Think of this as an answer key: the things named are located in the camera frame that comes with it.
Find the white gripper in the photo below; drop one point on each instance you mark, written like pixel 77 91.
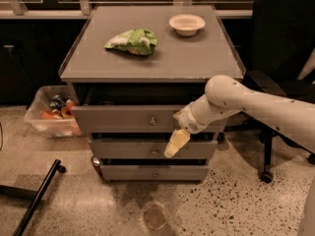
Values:
pixel 189 121

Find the grey top drawer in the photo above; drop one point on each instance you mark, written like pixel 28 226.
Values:
pixel 126 118

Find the grey drawer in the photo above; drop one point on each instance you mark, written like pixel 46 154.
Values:
pixel 126 118
pixel 154 172
pixel 148 149

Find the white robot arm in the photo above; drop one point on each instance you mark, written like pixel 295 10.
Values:
pixel 238 205

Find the grey bottom drawer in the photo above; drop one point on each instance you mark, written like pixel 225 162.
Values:
pixel 154 172

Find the grey middle drawer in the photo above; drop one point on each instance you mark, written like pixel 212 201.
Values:
pixel 148 149

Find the grey drawer cabinet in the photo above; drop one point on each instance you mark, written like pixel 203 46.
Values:
pixel 175 74

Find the round floor drain cover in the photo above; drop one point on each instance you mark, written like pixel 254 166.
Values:
pixel 155 217

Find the green chip bag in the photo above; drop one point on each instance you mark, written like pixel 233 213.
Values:
pixel 142 42

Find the white paper bowl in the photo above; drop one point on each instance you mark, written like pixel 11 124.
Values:
pixel 186 24

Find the orange soda can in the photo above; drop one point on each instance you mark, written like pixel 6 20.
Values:
pixel 66 110

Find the blue green soda can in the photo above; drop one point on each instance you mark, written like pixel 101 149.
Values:
pixel 57 102

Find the black metal stand leg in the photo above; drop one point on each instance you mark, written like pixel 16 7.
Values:
pixel 33 196

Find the clear plastic bin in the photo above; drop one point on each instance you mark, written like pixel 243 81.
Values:
pixel 47 121

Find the black office chair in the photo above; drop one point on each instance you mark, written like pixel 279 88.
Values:
pixel 276 45

